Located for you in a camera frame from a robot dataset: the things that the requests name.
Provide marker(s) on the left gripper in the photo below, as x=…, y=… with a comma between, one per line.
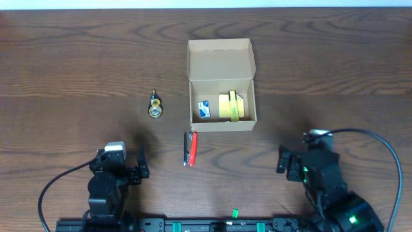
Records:
x=135, y=172

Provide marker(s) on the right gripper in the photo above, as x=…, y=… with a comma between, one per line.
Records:
x=295, y=163

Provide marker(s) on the yellow correction tape dispenser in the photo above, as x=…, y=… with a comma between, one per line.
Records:
x=155, y=109

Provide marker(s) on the red black stapler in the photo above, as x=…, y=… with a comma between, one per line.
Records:
x=190, y=141

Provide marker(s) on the yellow highlighter pen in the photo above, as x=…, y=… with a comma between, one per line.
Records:
x=234, y=112

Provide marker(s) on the yellow spiral notepad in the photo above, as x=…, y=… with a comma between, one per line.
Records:
x=224, y=106

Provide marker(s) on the blue white staples box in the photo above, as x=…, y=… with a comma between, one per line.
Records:
x=204, y=109

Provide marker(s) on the cardboard box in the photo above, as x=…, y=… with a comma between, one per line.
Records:
x=217, y=66

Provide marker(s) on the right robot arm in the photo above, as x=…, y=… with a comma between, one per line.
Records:
x=336, y=208

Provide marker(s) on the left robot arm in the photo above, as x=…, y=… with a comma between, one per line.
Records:
x=108, y=189

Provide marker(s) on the green tape piece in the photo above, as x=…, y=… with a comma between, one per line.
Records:
x=235, y=213

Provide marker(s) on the black mounting rail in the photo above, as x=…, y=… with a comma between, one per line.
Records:
x=203, y=225

